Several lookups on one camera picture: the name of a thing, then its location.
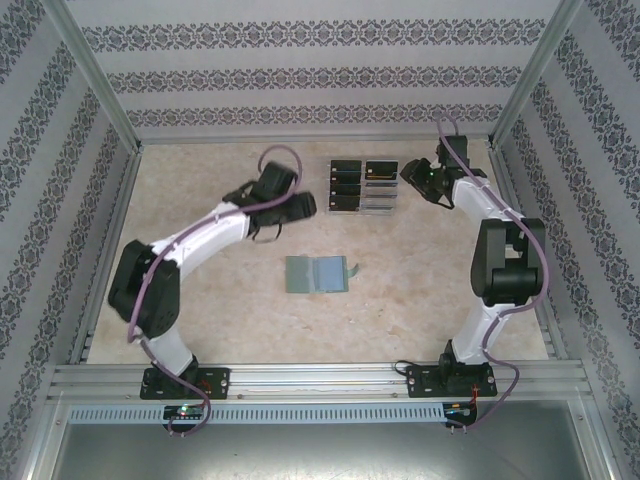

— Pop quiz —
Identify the green card holder wallet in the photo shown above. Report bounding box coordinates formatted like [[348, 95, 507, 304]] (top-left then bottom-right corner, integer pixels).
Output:
[[284, 254, 362, 296]]

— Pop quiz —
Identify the small controller board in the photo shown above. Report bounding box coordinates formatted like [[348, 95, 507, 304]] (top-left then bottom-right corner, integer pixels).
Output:
[[160, 403, 207, 427], [443, 399, 480, 427]]

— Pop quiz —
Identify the grey metal panel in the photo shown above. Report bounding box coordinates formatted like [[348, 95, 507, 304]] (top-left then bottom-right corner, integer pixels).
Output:
[[49, 422, 619, 480]]

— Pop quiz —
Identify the thin black cable loop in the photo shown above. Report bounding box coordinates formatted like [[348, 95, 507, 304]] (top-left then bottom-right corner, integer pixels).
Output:
[[252, 224, 285, 245]]

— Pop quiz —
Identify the purple cable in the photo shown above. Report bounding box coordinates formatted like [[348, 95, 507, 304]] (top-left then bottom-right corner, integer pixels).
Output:
[[127, 144, 306, 439], [434, 113, 551, 436]]

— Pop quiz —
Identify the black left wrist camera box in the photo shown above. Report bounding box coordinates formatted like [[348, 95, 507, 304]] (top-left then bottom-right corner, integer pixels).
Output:
[[255, 161, 297, 200]]

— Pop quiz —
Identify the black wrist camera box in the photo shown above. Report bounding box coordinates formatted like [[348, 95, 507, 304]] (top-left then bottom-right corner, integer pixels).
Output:
[[433, 133, 470, 171], [255, 161, 297, 200]]

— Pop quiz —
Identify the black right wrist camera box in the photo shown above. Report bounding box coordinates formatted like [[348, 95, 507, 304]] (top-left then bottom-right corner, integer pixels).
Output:
[[433, 133, 470, 171]]

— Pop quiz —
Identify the aluminium frame rail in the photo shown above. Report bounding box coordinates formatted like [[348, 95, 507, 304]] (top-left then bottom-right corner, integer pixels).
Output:
[[487, 144, 572, 362], [68, 147, 145, 365]]

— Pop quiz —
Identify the aluminium frame post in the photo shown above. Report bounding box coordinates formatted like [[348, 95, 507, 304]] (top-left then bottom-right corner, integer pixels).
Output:
[[22, 394, 71, 480], [485, 0, 587, 150], [49, 0, 145, 153], [569, 399, 621, 480]]

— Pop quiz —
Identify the long aluminium base rail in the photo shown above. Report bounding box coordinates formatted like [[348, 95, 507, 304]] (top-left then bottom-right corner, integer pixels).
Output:
[[48, 363, 592, 402]]

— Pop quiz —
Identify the white slotted cable duct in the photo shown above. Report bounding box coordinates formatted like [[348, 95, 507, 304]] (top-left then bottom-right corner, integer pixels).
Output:
[[67, 403, 447, 424]]

